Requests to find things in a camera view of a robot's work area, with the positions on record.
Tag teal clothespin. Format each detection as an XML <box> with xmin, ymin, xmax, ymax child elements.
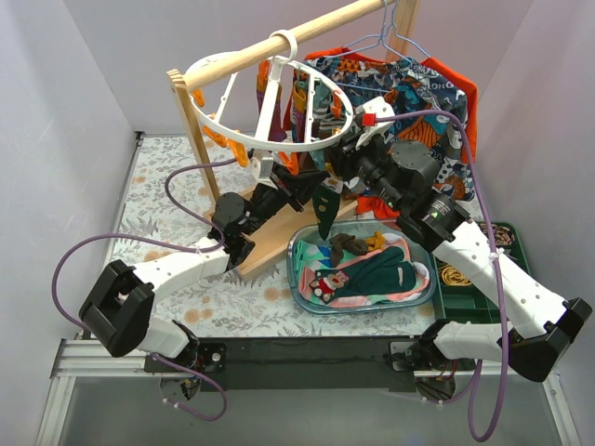
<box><xmin>310</xmin><ymin>149</ymin><xmax>333</xmax><ymax>172</ymax></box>

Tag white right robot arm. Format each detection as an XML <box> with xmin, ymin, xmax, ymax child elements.
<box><xmin>324</xmin><ymin>135</ymin><xmax>592</xmax><ymax>383</ymax></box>

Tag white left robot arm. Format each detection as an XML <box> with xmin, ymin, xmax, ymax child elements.
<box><xmin>79</xmin><ymin>165</ymin><xmax>329</xmax><ymax>372</ymax></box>

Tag white round sock hanger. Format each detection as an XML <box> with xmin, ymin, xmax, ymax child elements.
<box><xmin>182</xmin><ymin>30</ymin><xmax>353</xmax><ymax>153</ymax></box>

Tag wooden drying rack stand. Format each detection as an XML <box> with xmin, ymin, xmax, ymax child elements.
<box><xmin>166</xmin><ymin>0</ymin><xmax>422</xmax><ymax>283</ymax></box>

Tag purple yellow-cuff sock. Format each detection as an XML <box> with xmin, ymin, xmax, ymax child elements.
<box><xmin>256</xmin><ymin>84</ymin><xmax>286</xmax><ymax>142</ymax></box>

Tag small brown sock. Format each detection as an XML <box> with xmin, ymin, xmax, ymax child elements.
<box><xmin>329</xmin><ymin>233</ymin><xmax>368</xmax><ymax>267</ymax></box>

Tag patterned blue orange shorts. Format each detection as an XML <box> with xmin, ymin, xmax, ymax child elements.
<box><xmin>287</xmin><ymin>58</ymin><xmax>470</xmax><ymax>210</ymax></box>

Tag reindeer sock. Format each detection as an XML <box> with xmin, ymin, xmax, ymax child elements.
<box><xmin>309</xmin><ymin>270</ymin><xmax>349</xmax><ymax>304</ymax></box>

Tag clear glass sock container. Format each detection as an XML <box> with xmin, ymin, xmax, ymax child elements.
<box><xmin>287</xmin><ymin>219</ymin><xmax>437</xmax><ymax>315</ymax></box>

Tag dark teal sock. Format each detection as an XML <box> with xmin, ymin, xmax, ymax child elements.
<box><xmin>314</xmin><ymin>246</ymin><xmax>417</xmax><ymax>302</ymax></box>

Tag floral table mat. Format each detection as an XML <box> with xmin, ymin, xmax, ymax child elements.
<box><xmin>118</xmin><ymin>137</ymin><xmax>435</xmax><ymax>337</ymax></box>

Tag yellow orange clothespin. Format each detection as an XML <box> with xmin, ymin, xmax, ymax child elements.
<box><xmin>192</xmin><ymin>89</ymin><xmax>205</xmax><ymax>107</ymax></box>

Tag dark green compartment tray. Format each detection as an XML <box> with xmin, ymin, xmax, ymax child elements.
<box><xmin>433</xmin><ymin>221</ymin><xmax>534</xmax><ymax>327</ymax></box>

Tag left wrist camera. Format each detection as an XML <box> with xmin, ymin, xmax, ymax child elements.
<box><xmin>248</xmin><ymin>152</ymin><xmax>276</xmax><ymax>189</ymax></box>

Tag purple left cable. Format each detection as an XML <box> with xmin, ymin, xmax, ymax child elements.
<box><xmin>50</xmin><ymin>157</ymin><xmax>243</xmax><ymax>423</ymax></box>

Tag purple cable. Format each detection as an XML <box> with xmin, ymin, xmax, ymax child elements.
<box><xmin>374</xmin><ymin>110</ymin><xmax>510</xmax><ymax>442</ymax></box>
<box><xmin>50</xmin><ymin>157</ymin><xmax>243</xmax><ymax>423</ymax></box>

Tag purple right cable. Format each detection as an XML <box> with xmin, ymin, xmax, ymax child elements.
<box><xmin>374</xmin><ymin>110</ymin><xmax>510</xmax><ymax>442</ymax></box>

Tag blue wire clothes hanger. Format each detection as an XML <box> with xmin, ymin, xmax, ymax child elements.
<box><xmin>330</xmin><ymin>1</ymin><xmax>433</xmax><ymax>81</ymax></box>

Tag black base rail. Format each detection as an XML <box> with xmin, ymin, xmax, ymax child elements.
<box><xmin>198</xmin><ymin>335</ymin><xmax>433</xmax><ymax>392</ymax></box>

